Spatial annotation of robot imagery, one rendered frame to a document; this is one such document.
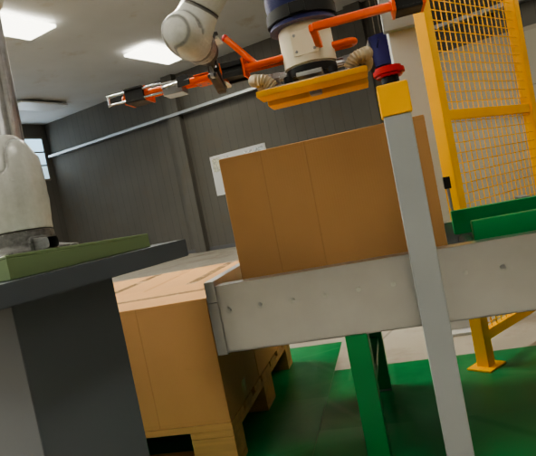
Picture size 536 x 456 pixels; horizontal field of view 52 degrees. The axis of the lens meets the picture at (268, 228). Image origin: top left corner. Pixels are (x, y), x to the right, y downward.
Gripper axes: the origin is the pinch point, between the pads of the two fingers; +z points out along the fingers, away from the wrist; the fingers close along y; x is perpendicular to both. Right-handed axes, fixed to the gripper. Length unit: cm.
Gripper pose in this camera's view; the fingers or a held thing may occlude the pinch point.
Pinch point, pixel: (222, 64)
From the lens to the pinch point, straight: 178.5
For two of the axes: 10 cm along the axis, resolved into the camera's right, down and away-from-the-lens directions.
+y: 2.0, 9.8, 0.5
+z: 1.9, -0.8, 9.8
